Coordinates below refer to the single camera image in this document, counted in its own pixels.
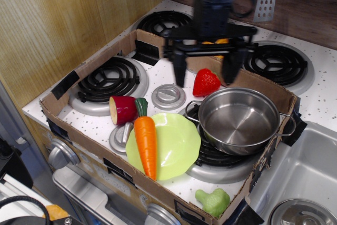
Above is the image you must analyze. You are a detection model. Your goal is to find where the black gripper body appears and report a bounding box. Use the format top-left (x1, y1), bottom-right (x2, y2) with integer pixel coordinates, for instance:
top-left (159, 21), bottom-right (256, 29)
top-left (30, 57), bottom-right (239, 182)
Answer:
top-left (162, 0), bottom-right (257, 59)

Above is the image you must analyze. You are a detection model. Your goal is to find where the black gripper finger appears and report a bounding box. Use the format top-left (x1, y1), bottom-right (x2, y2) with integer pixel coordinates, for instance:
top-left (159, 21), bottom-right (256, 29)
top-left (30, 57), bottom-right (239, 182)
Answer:
top-left (222, 50), bottom-right (249, 85)
top-left (173, 51), bottom-right (187, 87)

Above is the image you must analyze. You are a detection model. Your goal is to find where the orange toy carrot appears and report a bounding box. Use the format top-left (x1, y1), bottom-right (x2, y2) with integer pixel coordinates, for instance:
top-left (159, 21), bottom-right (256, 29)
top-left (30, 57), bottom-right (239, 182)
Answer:
top-left (134, 97), bottom-right (157, 181)

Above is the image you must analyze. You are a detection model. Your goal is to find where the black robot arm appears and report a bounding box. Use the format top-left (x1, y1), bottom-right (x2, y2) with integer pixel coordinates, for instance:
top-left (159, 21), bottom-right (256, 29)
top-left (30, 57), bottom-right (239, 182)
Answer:
top-left (161, 0), bottom-right (257, 87)

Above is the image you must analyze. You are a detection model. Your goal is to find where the light green plastic plate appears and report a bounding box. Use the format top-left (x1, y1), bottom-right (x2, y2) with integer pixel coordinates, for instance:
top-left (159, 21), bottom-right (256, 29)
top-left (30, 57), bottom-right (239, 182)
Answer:
top-left (126, 113), bottom-right (201, 181)

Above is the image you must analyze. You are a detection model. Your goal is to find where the yellow toy pumpkin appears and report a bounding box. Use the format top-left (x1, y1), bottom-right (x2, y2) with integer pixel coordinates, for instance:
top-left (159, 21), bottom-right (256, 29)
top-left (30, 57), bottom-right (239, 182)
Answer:
top-left (202, 38), bottom-right (229, 60)

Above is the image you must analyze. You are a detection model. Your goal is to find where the red toy strawberry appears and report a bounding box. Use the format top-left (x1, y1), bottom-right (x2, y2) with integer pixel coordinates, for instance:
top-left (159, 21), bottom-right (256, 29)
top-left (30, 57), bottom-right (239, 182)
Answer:
top-left (192, 69), bottom-right (221, 97)

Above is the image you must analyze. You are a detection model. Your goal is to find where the silver centre stove knob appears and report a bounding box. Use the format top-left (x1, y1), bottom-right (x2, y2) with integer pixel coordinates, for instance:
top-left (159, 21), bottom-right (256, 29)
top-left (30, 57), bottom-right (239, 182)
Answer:
top-left (151, 84), bottom-right (186, 111)

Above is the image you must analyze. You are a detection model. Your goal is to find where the silver stove knob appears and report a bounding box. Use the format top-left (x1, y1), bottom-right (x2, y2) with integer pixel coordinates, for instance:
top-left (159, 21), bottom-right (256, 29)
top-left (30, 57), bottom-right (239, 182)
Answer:
top-left (151, 84), bottom-right (186, 111)
top-left (109, 122), bottom-right (133, 155)

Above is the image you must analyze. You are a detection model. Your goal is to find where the back left black burner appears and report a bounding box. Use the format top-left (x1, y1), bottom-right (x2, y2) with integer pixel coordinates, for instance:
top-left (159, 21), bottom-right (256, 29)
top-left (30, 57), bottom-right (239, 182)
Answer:
top-left (134, 11), bottom-right (192, 36)

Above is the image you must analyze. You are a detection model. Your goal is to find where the black burner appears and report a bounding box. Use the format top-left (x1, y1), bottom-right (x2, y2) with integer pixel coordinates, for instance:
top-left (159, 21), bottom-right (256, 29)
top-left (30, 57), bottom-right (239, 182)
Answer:
top-left (134, 11), bottom-right (192, 36)
top-left (243, 41), bottom-right (315, 96)
top-left (68, 56), bottom-right (149, 116)
top-left (179, 101), bottom-right (261, 184)

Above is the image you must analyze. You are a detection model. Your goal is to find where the back right black burner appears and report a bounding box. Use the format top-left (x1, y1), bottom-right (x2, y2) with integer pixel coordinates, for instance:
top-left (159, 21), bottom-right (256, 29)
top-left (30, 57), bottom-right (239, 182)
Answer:
top-left (243, 41), bottom-right (315, 96)

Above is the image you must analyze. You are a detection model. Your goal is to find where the hanging metal slotted spatula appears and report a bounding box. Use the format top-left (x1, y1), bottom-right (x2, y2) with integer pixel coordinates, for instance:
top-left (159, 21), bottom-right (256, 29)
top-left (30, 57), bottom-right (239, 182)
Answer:
top-left (253, 0), bottom-right (276, 23)

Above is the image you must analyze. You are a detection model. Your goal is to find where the stainless steel pot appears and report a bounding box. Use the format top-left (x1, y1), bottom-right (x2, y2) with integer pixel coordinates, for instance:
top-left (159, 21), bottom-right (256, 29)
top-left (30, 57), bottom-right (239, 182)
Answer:
top-left (188, 87), bottom-right (296, 155)

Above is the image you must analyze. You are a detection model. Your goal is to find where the front left black burner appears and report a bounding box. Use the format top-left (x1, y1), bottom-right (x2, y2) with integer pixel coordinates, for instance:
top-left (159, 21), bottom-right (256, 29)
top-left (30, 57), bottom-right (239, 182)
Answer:
top-left (68, 56), bottom-right (149, 116)

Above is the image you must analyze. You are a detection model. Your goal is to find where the dark red halved toy vegetable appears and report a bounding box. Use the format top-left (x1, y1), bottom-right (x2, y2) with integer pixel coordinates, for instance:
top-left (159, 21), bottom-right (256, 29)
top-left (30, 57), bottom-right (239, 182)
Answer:
top-left (109, 96), bottom-right (138, 125)

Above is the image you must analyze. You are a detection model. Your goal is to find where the silver front stove knob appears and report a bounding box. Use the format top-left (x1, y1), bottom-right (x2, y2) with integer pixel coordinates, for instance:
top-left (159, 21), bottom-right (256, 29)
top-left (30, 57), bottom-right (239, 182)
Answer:
top-left (109, 122), bottom-right (133, 155)

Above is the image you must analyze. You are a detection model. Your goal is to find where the front right black burner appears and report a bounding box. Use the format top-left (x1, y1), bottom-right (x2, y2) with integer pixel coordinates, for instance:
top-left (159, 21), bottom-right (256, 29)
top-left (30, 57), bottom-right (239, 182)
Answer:
top-left (179, 101), bottom-right (261, 184)

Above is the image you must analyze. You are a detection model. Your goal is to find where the brown cardboard fence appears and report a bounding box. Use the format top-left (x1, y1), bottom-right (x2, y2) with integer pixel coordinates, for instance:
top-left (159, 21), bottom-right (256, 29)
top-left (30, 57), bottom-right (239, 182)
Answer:
top-left (40, 30), bottom-right (291, 224)

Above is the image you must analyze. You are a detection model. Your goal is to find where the silver toy sink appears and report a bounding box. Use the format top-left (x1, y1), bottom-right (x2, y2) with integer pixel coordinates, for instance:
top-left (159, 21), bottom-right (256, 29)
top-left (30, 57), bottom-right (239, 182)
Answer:
top-left (249, 122), bottom-right (336, 224)

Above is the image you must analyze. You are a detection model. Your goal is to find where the green toy broccoli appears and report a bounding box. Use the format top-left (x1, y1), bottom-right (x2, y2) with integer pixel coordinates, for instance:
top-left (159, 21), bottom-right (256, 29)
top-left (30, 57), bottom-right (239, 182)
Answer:
top-left (195, 188), bottom-right (230, 218)

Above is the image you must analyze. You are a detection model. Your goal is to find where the silver oven dial left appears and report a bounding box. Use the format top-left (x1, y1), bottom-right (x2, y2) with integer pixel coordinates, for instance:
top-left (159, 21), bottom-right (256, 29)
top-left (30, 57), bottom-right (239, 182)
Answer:
top-left (48, 139), bottom-right (80, 170)

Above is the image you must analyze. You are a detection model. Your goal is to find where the silver oven dial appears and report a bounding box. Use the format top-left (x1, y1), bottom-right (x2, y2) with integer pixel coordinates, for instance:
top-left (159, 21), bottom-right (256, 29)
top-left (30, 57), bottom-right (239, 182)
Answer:
top-left (144, 203), bottom-right (181, 225)
top-left (48, 139), bottom-right (80, 170)

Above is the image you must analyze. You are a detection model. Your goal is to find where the silver oven dial right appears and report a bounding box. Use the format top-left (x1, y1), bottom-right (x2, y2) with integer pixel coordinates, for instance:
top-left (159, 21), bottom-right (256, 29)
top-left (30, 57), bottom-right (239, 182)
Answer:
top-left (144, 203), bottom-right (181, 225)

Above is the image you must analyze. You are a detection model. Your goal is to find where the silver sink drain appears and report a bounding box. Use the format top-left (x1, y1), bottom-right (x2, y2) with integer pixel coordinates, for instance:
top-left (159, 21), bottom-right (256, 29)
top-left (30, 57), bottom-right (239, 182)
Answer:
top-left (267, 199), bottom-right (336, 225)

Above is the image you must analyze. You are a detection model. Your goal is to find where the orange object bottom left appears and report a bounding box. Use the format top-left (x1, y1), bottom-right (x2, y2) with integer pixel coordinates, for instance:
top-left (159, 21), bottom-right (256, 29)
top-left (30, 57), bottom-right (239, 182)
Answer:
top-left (46, 204), bottom-right (69, 221)

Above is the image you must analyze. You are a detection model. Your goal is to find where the silver oven door handle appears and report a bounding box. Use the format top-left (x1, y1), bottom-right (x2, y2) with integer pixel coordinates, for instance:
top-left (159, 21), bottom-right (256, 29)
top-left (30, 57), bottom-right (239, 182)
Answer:
top-left (53, 167), bottom-right (133, 224)

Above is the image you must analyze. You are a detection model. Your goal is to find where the black cable bottom left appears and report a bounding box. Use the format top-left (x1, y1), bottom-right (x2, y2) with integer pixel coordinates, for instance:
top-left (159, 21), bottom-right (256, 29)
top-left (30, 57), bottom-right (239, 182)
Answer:
top-left (0, 195), bottom-right (51, 225)

